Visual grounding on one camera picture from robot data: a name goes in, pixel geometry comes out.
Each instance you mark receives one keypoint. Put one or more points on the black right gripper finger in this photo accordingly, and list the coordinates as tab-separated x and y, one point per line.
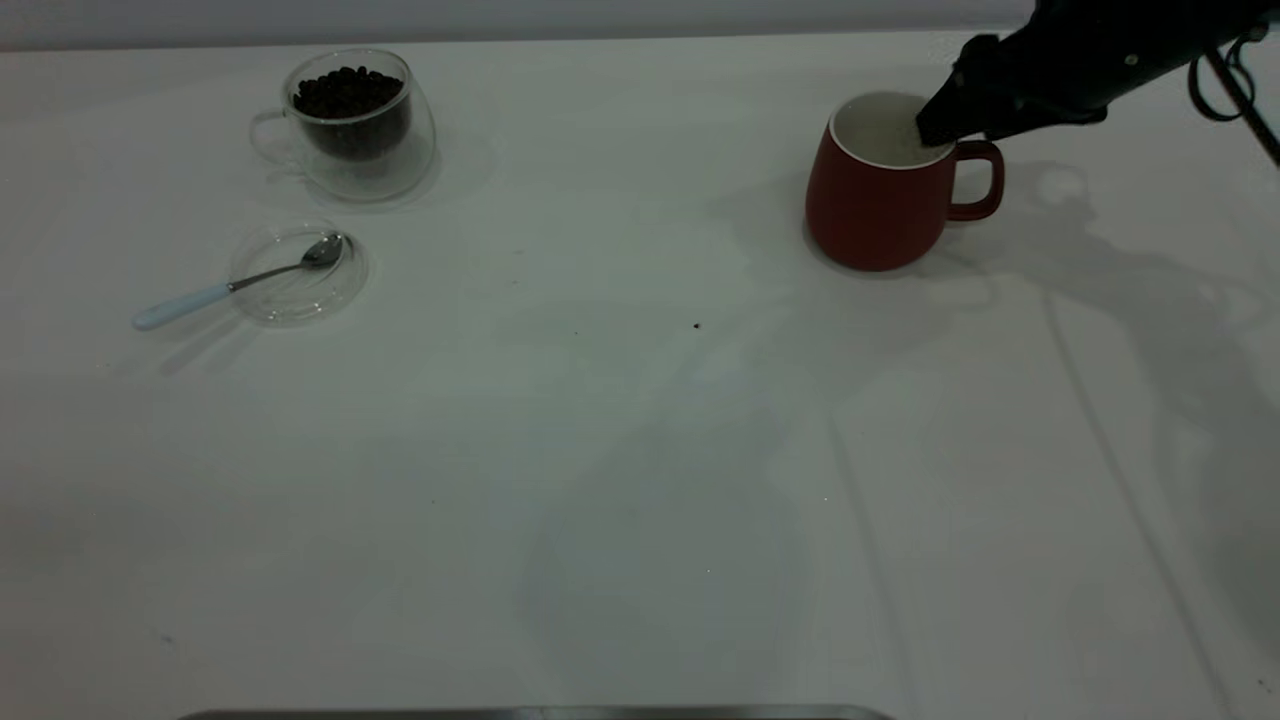
1050	115
960	110

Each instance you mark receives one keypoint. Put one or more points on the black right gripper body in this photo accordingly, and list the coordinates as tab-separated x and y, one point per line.
1070	55

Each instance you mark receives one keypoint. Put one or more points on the red ceramic mug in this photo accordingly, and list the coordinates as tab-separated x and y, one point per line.
870	220

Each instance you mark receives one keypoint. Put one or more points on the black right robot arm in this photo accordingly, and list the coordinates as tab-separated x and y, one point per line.
1220	25

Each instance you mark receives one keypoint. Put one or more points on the dark coffee beans pile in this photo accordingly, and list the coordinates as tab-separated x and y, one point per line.
350	105

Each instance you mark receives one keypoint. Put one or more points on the clear glass saucer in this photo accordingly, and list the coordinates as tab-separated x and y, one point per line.
300	295

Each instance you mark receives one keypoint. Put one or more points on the clear double-wall glass cup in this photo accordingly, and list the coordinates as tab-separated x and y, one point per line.
385	170

